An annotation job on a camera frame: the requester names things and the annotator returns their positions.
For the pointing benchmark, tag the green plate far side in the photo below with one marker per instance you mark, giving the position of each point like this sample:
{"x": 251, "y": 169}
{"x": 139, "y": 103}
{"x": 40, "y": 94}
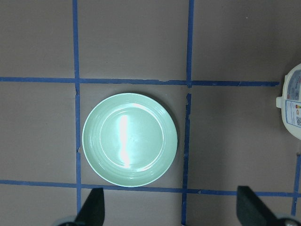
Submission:
{"x": 129, "y": 140}

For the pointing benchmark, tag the white rice cooker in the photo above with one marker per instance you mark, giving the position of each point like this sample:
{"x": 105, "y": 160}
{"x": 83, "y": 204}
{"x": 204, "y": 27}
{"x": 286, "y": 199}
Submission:
{"x": 290, "y": 102}

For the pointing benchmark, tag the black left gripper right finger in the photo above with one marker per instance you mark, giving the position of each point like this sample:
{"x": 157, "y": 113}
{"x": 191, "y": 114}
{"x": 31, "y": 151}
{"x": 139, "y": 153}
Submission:
{"x": 250, "y": 209}

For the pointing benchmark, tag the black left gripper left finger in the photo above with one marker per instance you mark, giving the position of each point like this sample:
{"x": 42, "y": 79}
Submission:
{"x": 92, "y": 212}

